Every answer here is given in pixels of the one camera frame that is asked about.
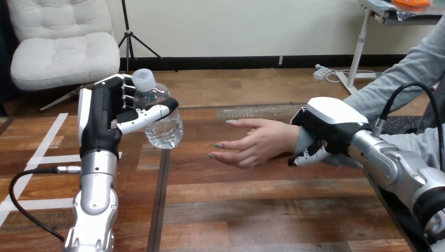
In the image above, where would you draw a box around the person's hand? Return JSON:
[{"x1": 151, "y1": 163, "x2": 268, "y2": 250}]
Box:
[{"x1": 207, "y1": 118, "x2": 302, "y2": 170}]

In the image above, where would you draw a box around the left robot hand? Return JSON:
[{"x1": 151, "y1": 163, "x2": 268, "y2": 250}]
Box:
[{"x1": 77, "y1": 73, "x2": 179, "y2": 159}]

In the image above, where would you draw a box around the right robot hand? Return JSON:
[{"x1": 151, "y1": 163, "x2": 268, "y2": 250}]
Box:
[{"x1": 287, "y1": 97, "x2": 372, "y2": 168}]

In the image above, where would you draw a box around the clear water bottle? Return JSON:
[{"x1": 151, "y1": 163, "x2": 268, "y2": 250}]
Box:
[{"x1": 131, "y1": 68, "x2": 185, "y2": 150}]

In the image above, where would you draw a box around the person's forearm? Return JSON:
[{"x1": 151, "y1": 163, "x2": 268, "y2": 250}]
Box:
[{"x1": 294, "y1": 15, "x2": 445, "y2": 156}]

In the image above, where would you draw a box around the person's body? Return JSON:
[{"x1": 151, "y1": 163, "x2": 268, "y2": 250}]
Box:
[{"x1": 368, "y1": 75, "x2": 445, "y2": 172}]

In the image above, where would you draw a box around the white power strip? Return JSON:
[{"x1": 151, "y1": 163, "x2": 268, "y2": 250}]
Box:
[{"x1": 312, "y1": 64, "x2": 331, "y2": 81}]

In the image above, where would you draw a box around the white cushioned chair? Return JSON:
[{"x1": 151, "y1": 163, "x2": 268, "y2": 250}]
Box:
[{"x1": 6, "y1": 0, "x2": 121, "y2": 113}]

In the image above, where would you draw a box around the white desk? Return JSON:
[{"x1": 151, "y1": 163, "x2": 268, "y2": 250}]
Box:
[{"x1": 335, "y1": 0, "x2": 445, "y2": 95}]

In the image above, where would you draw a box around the black tripod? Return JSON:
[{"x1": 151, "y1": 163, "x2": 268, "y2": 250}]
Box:
[{"x1": 117, "y1": 0, "x2": 179, "y2": 75}]

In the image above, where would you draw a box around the orange thing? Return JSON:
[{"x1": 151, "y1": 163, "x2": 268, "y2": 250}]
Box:
[{"x1": 393, "y1": 0, "x2": 434, "y2": 7}]

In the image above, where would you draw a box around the white cable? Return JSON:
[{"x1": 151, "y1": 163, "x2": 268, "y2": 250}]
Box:
[{"x1": 324, "y1": 68, "x2": 380, "y2": 85}]

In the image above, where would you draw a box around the black cable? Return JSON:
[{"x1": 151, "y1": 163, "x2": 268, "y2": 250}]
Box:
[
  {"x1": 8, "y1": 165, "x2": 83, "y2": 244},
  {"x1": 371, "y1": 82, "x2": 445, "y2": 164}
]

